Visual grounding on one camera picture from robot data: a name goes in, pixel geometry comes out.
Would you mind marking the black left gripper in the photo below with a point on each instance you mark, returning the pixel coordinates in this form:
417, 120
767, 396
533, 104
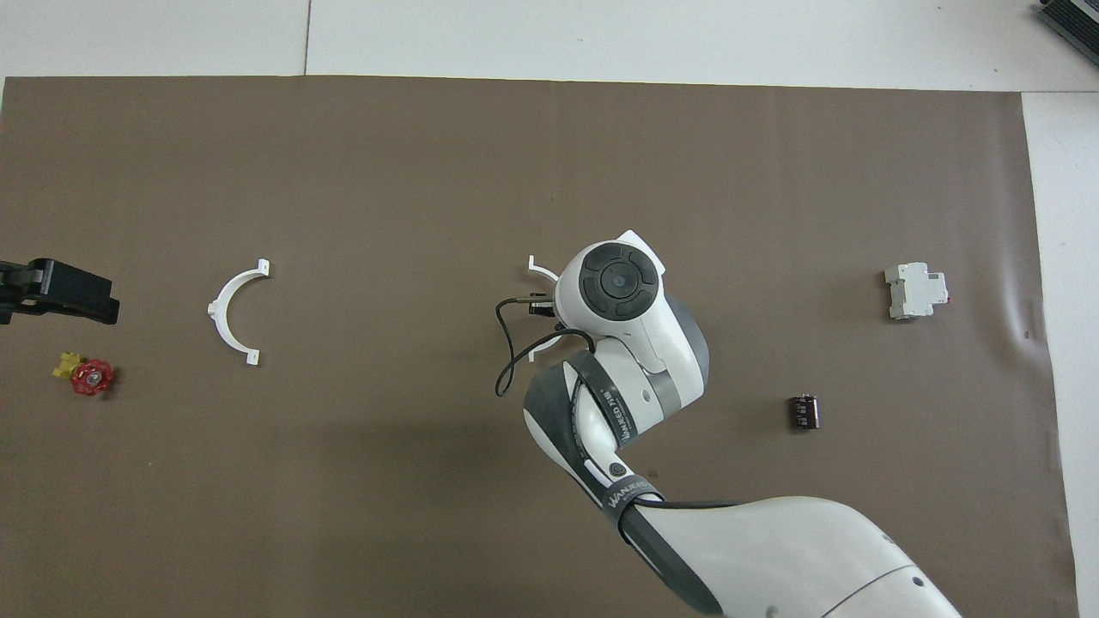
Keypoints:
17, 275

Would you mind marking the white half pipe clamp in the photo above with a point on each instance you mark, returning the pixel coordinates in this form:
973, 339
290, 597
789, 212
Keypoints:
225, 302
541, 272

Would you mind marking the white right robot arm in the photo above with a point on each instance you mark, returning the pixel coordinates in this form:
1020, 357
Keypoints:
773, 549

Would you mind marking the red handwheel brass valve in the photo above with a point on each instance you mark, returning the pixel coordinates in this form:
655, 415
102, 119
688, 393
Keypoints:
91, 378

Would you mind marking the brown paper table mat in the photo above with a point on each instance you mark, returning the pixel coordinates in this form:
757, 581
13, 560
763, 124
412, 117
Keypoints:
343, 172

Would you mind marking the black cylindrical capacitor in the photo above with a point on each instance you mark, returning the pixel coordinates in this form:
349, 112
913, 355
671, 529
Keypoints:
804, 413

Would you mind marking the white circuit breaker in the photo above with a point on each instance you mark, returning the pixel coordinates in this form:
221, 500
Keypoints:
914, 292

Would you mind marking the grey ribbed electronics box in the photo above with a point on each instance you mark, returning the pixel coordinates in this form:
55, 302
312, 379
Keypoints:
1077, 17

